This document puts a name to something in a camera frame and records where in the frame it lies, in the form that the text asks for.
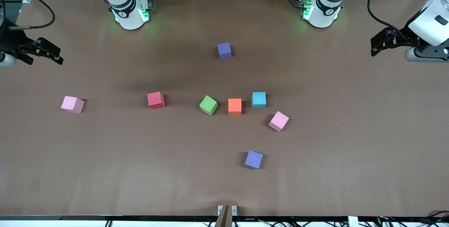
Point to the purple foam cube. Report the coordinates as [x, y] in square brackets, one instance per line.
[224, 49]
[253, 159]

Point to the green foam cube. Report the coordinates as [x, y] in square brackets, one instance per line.
[208, 105]

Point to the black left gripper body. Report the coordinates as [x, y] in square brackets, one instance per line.
[401, 38]

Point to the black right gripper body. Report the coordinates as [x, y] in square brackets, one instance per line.
[13, 42]

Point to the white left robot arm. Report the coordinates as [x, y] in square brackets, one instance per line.
[322, 9]

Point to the blue foam cube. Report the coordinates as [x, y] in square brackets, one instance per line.
[259, 99]

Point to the pink foam cube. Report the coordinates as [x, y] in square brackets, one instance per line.
[279, 120]
[72, 104]

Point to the red foam cube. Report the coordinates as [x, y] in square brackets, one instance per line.
[155, 99]

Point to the camera mount strut with brackets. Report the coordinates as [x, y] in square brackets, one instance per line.
[227, 216]

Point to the orange foam cube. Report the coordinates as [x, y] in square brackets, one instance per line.
[234, 106]

